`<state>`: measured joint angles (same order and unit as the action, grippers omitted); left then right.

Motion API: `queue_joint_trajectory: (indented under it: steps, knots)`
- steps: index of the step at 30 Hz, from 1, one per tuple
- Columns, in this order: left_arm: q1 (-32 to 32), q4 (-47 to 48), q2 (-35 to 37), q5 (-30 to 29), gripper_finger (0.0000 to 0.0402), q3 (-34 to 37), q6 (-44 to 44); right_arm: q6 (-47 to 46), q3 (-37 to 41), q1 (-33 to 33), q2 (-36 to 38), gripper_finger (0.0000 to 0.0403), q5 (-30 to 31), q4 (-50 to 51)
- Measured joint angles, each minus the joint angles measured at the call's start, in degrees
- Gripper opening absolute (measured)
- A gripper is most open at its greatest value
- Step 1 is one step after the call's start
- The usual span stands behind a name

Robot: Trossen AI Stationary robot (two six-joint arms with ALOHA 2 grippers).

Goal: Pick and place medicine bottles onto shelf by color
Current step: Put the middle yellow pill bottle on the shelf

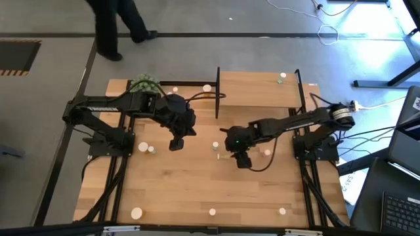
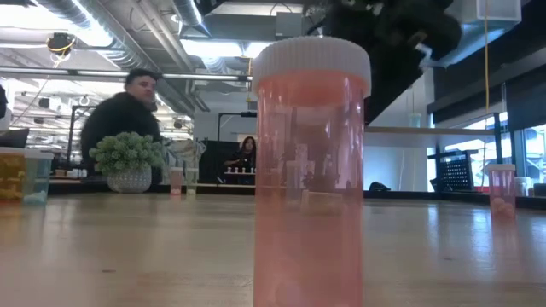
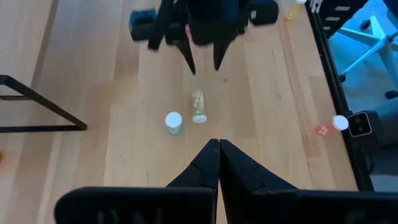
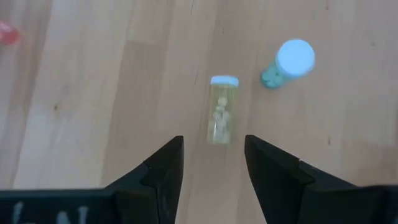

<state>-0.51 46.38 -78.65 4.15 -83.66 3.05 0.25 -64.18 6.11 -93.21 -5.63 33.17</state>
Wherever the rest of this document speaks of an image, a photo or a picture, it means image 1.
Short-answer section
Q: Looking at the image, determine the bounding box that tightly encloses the dark hatch with hazard stripes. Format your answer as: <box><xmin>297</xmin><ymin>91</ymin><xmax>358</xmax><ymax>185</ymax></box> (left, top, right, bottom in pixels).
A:
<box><xmin>0</xmin><ymin>39</ymin><xmax>43</xmax><ymax>77</ymax></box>

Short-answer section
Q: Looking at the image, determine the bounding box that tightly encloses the black desk leg frame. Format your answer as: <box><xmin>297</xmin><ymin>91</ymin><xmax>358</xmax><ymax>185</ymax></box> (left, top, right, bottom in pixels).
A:
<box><xmin>352</xmin><ymin>28</ymin><xmax>420</xmax><ymax>89</ymax></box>

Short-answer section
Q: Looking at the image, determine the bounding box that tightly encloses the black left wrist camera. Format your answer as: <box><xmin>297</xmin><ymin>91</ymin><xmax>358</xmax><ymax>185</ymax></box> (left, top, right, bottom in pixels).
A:
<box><xmin>168</xmin><ymin>137</ymin><xmax>185</xmax><ymax>152</ymax></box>

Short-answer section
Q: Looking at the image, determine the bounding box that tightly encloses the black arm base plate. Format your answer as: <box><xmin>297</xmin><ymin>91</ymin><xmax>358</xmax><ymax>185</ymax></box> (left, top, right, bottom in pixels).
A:
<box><xmin>81</xmin><ymin>130</ymin><xmax>136</xmax><ymax>157</ymax></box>
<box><xmin>292</xmin><ymin>134</ymin><xmax>341</xmax><ymax>162</ymax></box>

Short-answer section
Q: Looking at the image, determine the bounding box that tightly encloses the pale power cable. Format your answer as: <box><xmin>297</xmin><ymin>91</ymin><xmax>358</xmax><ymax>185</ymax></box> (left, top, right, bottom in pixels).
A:
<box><xmin>359</xmin><ymin>96</ymin><xmax>408</xmax><ymax>111</ymax></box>

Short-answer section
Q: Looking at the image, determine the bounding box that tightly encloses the black diagonal frame brace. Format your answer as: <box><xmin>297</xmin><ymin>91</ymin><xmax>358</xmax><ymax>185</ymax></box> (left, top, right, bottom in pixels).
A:
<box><xmin>78</xmin><ymin>170</ymin><xmax>124</xmax><ymax>224</ymax></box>
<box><xmin>303</xmin><ymin>170</ymin><xmax>349</xmax><ymax>227</ymax></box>

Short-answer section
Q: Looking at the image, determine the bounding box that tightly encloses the grey floor object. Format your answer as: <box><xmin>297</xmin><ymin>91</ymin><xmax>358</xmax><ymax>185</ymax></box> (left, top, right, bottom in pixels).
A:
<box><xmin>0</xmin><ymin>143</ymin><xmax>26</xmax><ymax>159</ymax></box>

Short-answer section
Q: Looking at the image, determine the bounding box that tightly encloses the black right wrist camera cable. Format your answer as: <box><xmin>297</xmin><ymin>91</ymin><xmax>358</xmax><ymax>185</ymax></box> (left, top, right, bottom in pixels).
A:
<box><xmin>247</xmin><ymin>137</ymin><xmax>279</xmax><ymax>173</ymax></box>

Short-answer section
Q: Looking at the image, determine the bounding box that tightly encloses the white paper sheet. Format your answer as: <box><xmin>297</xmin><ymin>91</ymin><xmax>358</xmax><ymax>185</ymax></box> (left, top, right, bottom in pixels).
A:
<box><xmin>337</xmin><ymin>157</ymin><xmax>368</xmax><ymax>207</ymax></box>

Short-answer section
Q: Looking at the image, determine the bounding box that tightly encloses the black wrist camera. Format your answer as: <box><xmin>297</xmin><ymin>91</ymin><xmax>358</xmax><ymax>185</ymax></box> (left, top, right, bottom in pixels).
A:
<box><xmin>236</xmin><ymin>152</ymin><xmax>253</xmax><ymax>170</ymax></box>
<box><xmin>168</xmin><ymin>137</ymin><xmax>185</xmax><ymax>152</ymax></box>

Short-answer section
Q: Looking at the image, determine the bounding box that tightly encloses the black desk leg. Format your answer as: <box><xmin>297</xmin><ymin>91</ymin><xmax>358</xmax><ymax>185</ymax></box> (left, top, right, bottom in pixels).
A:
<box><xmin>337</xmin><ymin>147</ymin><xmax>391</xmax><ymax>177</ymax></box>

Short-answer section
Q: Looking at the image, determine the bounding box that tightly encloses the orange floor cable black plug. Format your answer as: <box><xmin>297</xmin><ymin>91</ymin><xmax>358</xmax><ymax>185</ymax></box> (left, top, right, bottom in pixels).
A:
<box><xmin>310</xmin><ymin>0</ymin><xmax>359</xmax><ymax>16</ymax></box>

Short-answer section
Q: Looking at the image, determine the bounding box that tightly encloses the wooden shelf black frame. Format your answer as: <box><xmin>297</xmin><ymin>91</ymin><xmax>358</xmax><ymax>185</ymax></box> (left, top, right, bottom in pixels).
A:
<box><xmin>215</xmin><ymin>66</ymin><xmax>309</xmax><ymax>119</ymax></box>

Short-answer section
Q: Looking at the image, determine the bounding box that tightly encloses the dark laptop with keyboard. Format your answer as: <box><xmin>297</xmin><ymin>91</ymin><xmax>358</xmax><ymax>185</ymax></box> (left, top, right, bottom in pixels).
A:
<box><xmin>348</xmin><ymin>156</ymin><xmax>420</xmax><ymax>236</ymax></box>

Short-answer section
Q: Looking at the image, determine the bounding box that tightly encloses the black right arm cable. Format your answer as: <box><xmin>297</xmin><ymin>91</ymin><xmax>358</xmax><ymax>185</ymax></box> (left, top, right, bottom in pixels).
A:
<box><xmin>308</xmin><ymin>92</ymin><xmax>331</xmax><ymax>108</ymax></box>

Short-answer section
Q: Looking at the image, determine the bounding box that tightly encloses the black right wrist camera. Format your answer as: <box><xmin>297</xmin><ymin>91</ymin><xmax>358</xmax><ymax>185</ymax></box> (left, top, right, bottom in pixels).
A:
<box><xmin>236</xmin><ymin>152</ymin><xmax>253</xmax><ymax>170</ymax></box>

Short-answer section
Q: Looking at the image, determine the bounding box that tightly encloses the black power cable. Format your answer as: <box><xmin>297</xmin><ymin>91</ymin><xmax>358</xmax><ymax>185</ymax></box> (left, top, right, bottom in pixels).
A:
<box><xmin>334</xmin><ymin>125</ymin><xmax>400</xmax><ymax>140</ymax></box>

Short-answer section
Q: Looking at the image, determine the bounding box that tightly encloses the white floor cable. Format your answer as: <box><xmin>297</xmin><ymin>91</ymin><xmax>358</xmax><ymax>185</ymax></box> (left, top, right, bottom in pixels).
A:
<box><xmin>266</xmin><ymin>0</ymin><xmax>340</xmax><ymax>46</ymax></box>

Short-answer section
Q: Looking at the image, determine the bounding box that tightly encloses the green plant in white pot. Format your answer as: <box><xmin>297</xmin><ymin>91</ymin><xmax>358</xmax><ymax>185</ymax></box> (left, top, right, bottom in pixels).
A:
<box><xmin>130</xmin><ymin>73</ymin><xmax>162</xmax><ymax>94</ymax></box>

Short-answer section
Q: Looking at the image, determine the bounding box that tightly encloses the grey laptop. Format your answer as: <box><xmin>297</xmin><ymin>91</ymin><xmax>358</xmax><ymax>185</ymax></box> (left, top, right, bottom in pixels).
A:
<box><xmin>388</xmin><ymin>85</ymin><xmax>420</xmax><ymax>180</ymax></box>

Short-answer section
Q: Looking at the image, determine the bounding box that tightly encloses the person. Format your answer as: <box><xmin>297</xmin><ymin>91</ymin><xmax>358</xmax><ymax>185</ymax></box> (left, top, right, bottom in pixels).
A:
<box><xmin>84</xmin><ymin>0</ymin><xmax>159</xmax><ymax>62</ymax></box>

